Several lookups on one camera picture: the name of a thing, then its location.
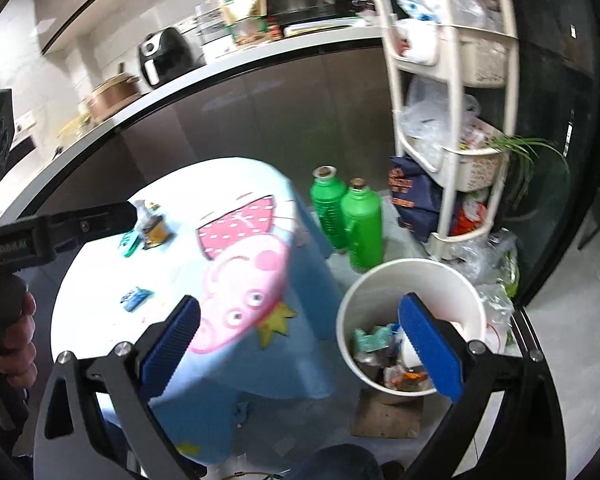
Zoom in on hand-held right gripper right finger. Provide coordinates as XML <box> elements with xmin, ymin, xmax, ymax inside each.
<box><xmin>398</xmin><ymin>292</ymin><xmax>567</xmax><ymax>480</ymax></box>

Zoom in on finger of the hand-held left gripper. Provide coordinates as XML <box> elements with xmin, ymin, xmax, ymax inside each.
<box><xmin>45</xmin><ymin>201</ymin><xmax>139</xmax><ymax>257</ymax></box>

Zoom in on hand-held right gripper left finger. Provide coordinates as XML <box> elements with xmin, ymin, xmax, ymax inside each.
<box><xmin>32</xmin><ymin>294</ymin><xmax>207</xmax><ymax>480</ymax></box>

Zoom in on white paper cup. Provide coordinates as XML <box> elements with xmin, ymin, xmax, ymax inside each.
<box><xmin>400</xmin><ymin>327</ymin><xmax>433</xmax><ymax>367</ymax></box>

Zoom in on small green packet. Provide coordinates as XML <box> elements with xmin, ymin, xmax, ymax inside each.
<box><xmin>119</xmin><ymin>230</ymin><xmax>144</xmax><ymax>259</ymax></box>

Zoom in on teal gum packet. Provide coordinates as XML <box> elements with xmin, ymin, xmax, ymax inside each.
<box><xmin>119</xmin><ymin>285</ymin><xmax>154</xmax><ymax>314</ymax></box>

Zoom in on yellow wrapper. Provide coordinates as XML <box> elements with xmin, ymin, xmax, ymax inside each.
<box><xmin>132</xmin><ymin>200</ymin><xmax>174</xmax><ymax>252</ymax></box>

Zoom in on white trash bin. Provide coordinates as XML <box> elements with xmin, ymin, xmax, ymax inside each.
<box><xmin>336</xmin><ymin>258</ymin><xmax>489</xmax><ymax>399</ymax></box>

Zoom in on person's left hand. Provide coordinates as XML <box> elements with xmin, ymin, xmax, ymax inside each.
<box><xmin>0</xmin><ymin>290</ymin><xmax>38</xmax><ymax>390</ymax></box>

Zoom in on cardboard piece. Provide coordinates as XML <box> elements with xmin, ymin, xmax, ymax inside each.
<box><xmin>350</xmin><ymin>387</ymin><xmax>425</xmax><ymax>440</ymax></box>

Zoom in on clear plastic bags on floor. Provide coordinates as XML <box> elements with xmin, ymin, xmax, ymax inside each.
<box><xmin>452</xmin><ymin>227</ymin><xmax>522</xmax><ymax>358</ymax></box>

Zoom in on brown rice cooker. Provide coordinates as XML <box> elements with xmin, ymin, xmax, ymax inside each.
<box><xmin>82</xmin><ymin>62</ymin><xmax>143</xmax><ymax>123</ymax></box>

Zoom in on red white bag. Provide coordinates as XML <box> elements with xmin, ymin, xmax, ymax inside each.
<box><xmin>454</xmin><ymin>192</ymin><xmax>498</xmax><ymax>238</ymax></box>

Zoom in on blue cartoon tablecloth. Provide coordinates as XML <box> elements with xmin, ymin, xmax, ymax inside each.
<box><xmin>50</xmin><ymin>156</ymin><xmax>348</xmax><ymax>466</ymax></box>

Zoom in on green thermos bottle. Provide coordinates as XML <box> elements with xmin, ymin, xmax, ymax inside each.
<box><xmin>340</xmin><ymin>177</ymin><xmax>384</xmax><ymax>272</ymax></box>
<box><xmin>309</xmin><ymin>165</ymin><xmax>350</xmax><ymax>252</ymax></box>

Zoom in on person's jeans leg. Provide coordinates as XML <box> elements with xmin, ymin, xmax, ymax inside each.
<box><xmin>307</xmin><ymin>442</ymin><xmax>383</xmax><ymax>480</ymax></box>

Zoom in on dark blue sack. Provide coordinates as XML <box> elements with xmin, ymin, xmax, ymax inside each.
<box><xmin>389</xmin><ymin>155</ymin><xmax>457</xmax><ymax>247</ymax></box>

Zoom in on black air fryer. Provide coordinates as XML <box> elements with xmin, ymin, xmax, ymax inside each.
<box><xmin>138</xmin><ymin>27</ymin><xmax>197</xmax><ymax>87</ymax></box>

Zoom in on kitchen counter with dark cabinets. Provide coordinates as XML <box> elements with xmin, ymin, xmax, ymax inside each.
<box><xmin>0</xmin><ymin>19</ymin><xmax>397</xmax><ymax>241</ymax></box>

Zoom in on spider plant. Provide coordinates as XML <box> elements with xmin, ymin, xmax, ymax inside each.
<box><xmin>485</xmin><ymin>134</ymin><xmax>572</xmax><ymax>211</ymax></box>

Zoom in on clear plastic bag in rack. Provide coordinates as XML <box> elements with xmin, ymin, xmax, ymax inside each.
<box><xmin>401</xmin><ymin>76</ymin><xmax>482</xmax><ymax>172</ymax></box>

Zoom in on white food steamer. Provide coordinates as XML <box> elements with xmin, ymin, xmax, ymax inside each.
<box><xmin>195</xmin><ymin>2</ymin><xmax>237</xmax><ymax>63</ymax></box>

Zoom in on green beige snack bag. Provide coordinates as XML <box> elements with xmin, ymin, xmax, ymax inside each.
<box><xmin>219</xmin><ymin>0</ymin><xmax>271</xmax><ymax>46</ymax></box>

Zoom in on white storage rack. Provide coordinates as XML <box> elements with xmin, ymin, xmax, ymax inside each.
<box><xmin>367</xmin><ymin>0</ymin><xmax>520</xmax><ymax>262</ymax></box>

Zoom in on white blue plastic bag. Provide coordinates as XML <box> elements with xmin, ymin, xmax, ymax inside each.
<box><xmin>392</xmin><ymin>0</ymin><xmax>463</xmax><ymax>63</ymax></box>

